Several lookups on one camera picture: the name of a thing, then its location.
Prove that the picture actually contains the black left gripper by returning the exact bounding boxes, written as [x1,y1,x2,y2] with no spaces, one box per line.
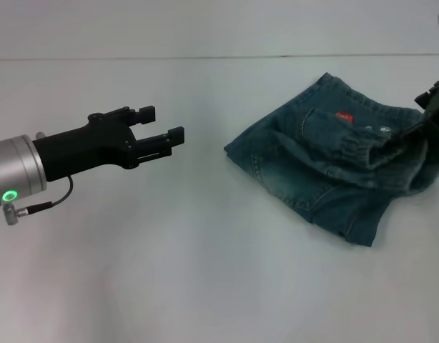
[32,104,186,183]

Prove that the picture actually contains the blue denim shorts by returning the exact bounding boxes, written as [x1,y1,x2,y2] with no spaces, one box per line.
[223,72,439,248]

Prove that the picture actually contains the black cable with metal plug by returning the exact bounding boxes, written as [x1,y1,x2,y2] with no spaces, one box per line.
[4,176,75,227]

